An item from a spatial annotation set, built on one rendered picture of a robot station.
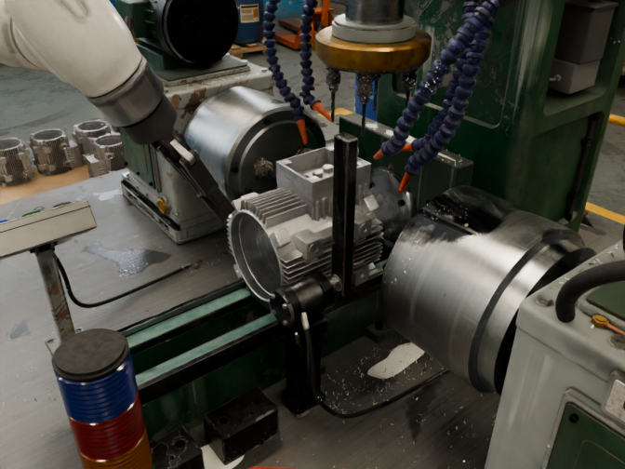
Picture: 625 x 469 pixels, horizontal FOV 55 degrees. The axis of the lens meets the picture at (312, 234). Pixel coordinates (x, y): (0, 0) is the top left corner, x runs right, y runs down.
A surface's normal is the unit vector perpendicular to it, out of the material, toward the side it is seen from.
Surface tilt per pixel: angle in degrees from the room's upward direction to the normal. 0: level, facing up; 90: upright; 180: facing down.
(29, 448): 0
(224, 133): 47
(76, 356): 0
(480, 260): 39
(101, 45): 88
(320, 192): 90
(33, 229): 58
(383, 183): 90
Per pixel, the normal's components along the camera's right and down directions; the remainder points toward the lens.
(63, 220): 0.52, -0.11
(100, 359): 0.00, -0.86
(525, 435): -0.79, 0.31
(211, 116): -0.50, -0.46
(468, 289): -0.67, -0.18
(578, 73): 0.61, 0.41
